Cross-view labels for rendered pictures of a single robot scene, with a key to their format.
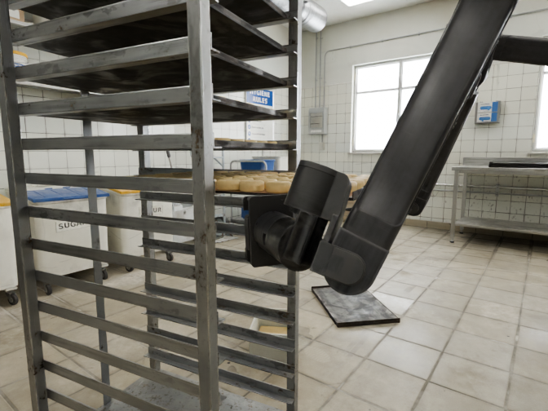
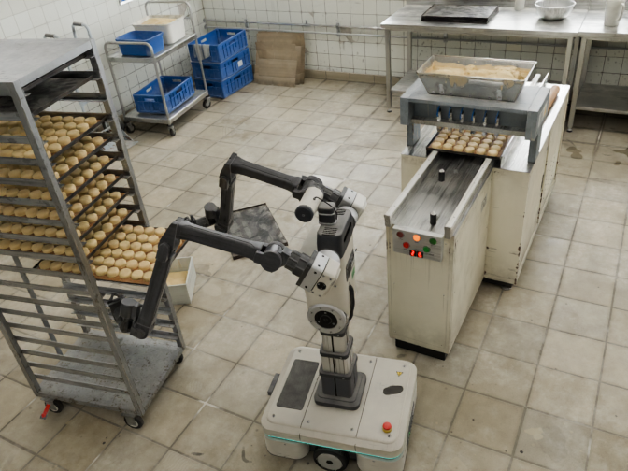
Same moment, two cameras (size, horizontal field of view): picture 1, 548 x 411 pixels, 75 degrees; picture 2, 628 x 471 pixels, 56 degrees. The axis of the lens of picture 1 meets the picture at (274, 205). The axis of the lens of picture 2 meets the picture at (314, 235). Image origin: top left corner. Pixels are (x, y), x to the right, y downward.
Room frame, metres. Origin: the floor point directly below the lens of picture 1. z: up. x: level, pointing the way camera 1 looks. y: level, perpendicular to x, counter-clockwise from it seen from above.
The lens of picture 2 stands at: (-1.40, -0.59, 2.42)
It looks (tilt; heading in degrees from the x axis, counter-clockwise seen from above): 34 degrees down; 354
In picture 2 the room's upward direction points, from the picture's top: 6 degrees counter-clockwise
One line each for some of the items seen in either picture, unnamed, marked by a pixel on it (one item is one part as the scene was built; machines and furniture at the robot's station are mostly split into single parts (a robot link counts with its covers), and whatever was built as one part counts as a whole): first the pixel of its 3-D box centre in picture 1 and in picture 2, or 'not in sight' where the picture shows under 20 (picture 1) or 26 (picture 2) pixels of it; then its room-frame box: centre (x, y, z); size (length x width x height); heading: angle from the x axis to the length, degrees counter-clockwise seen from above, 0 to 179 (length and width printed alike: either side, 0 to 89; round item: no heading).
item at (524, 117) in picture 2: not in sight; (472, 121); (1.49, -1.84, 1.01); 0.72 x 0.33 x 0.34; 52
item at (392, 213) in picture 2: not in sight; (451, 133); (1.66, -1.80, 0.87); 2.01 x 0.03 x 0.07; 142
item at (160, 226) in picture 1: (108, 218); (40, 285); (0.84, 0.40, 0.87); 0.64 x 0.03 x 0.03; 64
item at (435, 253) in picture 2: not in sight; (418, 243); (0.80, -1.31, 0.77); 0.24 x 0.04 x 0.14; 52
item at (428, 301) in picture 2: not in sight; (440, 255); (1.09, -1.53, 0.45); 0.70 x 0.34 x 0.90; 142
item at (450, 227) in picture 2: not in sight; (502, 139); (1.49, -2.03, 0.87); 2.01 x 0.03 x 0.07; 142
